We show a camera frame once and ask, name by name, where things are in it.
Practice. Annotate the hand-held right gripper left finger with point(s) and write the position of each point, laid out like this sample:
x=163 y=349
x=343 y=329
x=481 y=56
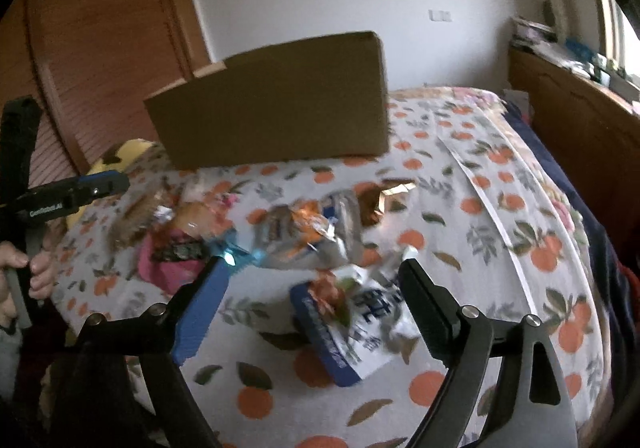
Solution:
x=200 y=313

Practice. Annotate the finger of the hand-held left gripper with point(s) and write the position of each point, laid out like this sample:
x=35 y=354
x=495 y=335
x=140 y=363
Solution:
x=102 y=185

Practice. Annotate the clutter of small cabinet items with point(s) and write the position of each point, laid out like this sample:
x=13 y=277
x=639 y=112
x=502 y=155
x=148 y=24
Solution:
x=575 y=55

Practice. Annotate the orange fruit print bedsheet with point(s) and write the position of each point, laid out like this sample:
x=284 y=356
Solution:
x=475 y=238

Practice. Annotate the wooden cabinet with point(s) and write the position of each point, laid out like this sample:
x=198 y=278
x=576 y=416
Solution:
x=575 y=127

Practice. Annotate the pink snack packet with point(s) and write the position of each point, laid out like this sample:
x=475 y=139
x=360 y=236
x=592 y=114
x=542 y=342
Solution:
x=165 y=275

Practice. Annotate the white wall switch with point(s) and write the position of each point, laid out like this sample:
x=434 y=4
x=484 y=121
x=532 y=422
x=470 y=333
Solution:
x=440 y=15

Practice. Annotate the floral blanket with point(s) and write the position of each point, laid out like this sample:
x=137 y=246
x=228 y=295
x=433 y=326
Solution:
x=565 y=218

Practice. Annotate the brown cardboard box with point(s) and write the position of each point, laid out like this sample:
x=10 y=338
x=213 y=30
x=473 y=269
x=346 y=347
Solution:
x=280 y=107

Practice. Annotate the dark printed snack packet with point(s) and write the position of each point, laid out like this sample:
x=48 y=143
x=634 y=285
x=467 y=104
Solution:
x=177 y=251

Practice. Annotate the person's left hand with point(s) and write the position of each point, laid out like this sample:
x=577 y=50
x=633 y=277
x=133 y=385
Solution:
x=42 y=273

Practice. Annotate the blue and white snack packet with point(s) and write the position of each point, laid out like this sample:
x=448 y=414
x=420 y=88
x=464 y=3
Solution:
x=345 y=353

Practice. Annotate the brown snack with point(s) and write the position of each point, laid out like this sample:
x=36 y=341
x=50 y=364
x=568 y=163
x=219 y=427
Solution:
x=132 y=220

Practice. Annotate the dark blue blanket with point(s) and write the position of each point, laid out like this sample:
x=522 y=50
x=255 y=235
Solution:
x=600 y=238

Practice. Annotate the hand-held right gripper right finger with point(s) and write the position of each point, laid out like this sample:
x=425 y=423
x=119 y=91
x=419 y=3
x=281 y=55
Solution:
x=432 y=313

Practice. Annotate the yellow pillow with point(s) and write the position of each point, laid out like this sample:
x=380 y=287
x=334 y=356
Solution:
x=136 y=148

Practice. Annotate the red cloth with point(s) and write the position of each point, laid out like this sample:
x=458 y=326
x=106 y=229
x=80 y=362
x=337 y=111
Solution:
x=631 y=293

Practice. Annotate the wooden wardrobe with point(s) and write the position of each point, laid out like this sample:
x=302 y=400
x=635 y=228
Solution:
x=100 y=42

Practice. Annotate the bread bun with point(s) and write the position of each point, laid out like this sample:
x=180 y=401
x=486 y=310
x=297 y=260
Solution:
x=197 y=220

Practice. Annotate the brown gold snack packet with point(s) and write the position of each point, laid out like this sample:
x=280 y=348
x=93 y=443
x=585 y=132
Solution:
x=380 y=203

